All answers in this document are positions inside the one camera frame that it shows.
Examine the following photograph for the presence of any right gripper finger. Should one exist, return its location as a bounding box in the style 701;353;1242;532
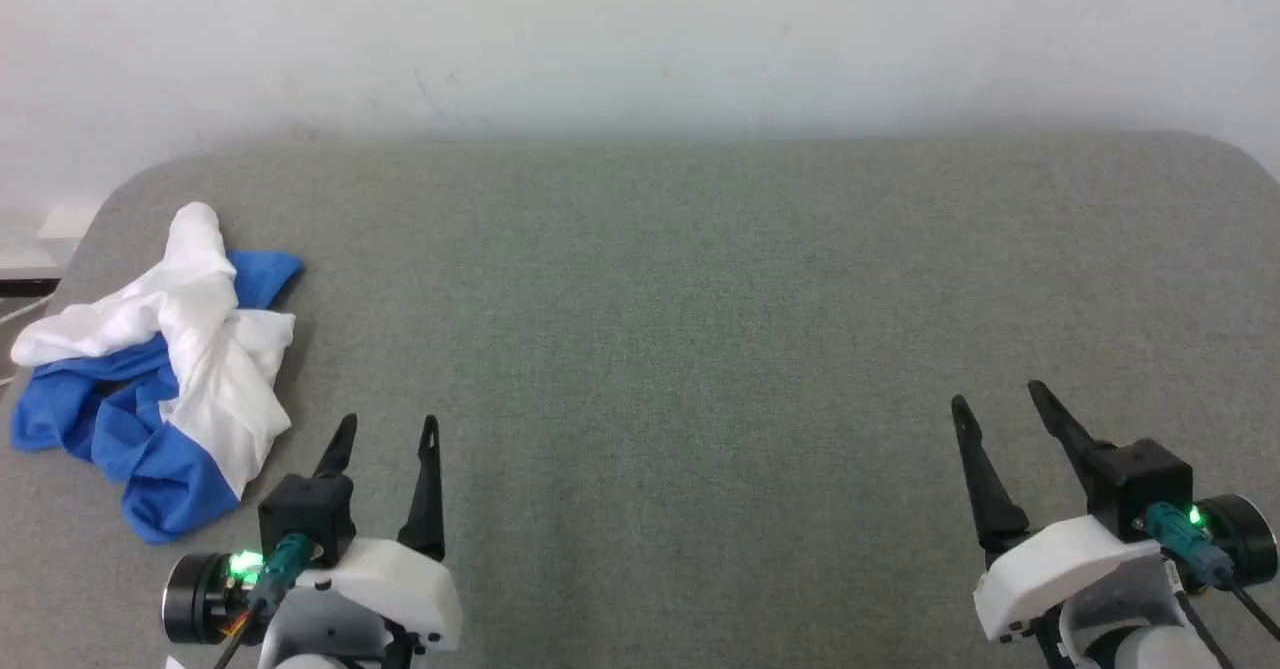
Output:
1027;380;1117;500
950;395;1032;556

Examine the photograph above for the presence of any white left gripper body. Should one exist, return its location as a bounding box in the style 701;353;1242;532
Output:
298;537;464;655

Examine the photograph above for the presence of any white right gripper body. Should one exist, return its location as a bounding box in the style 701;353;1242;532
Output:
973;514;1171;642

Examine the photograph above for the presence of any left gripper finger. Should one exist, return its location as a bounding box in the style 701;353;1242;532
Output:
397;415;447;562
314;413;359;480

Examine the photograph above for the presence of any white and blue shirt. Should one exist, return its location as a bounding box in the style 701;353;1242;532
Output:
10;201;306;546

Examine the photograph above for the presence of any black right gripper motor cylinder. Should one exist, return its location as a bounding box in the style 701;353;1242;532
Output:
1190;494;1280;592

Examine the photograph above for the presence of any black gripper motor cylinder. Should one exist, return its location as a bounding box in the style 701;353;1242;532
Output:
163;549;263;647
1190;494;1280;592

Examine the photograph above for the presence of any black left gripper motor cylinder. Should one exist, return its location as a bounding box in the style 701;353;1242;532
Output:
163;549;263;647

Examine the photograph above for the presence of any white skirting box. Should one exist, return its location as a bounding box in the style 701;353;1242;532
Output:
0;207;101;280

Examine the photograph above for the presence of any left teal plug cable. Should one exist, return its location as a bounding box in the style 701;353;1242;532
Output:
212;534;321;669

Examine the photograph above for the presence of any teal plug cable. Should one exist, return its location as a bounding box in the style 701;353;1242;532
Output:
1143;502;1280;642
212;534;321;669

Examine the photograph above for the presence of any right teal plug cable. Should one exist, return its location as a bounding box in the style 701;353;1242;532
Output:
1143;502;1280;642

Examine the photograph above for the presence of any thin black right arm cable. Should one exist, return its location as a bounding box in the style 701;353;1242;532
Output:
1170;589;1236;669

